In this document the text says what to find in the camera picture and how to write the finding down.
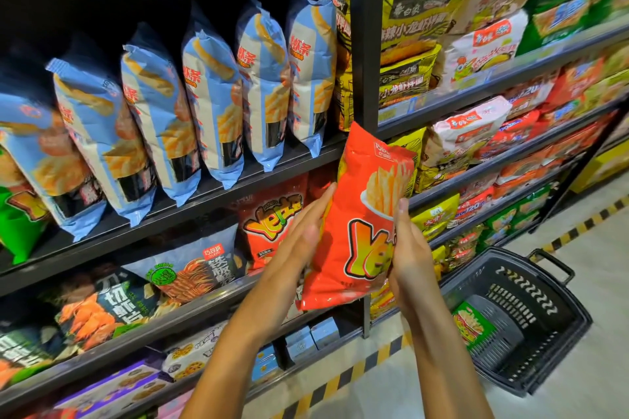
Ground person's right hand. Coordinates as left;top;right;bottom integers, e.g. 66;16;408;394
390;198;440;323

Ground person's left hand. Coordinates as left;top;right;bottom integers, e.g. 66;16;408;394
250;183;337;337

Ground row of orange chip bags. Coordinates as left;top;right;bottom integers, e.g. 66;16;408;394
231;163;340;272

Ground row of small blue boxes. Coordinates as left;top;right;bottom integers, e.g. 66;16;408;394
250;316;340;382

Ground orange puffed snack bag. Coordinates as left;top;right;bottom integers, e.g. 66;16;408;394
297;122;416;312

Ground green fries snack bag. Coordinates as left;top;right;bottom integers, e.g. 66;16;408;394
0;143;50;266
452;299;497;351

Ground noodle packets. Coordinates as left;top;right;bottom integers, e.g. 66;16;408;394
447;55;620;238
322;0;485;130

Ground black metal shelf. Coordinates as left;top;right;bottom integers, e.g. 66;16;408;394
0;0;629;419

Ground person's right forearm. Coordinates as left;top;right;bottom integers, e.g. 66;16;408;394
403;301;493;419

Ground black shopping basket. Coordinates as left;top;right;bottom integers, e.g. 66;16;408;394
437;247;594;397

